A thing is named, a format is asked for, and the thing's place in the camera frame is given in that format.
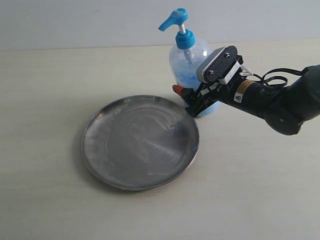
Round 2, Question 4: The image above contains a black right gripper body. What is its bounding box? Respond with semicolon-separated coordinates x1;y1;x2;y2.
182;79;237;117

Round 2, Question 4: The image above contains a blue pump dispenser bottle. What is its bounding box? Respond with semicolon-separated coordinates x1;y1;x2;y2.
158;8;221;118

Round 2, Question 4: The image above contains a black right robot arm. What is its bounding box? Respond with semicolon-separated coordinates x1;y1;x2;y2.
172;65;320;136

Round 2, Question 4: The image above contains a round stainless steel plate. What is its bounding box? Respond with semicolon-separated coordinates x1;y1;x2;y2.
80;95;200;191

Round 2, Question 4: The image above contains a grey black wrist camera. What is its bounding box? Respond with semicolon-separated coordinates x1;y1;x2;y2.
196;45;243;85

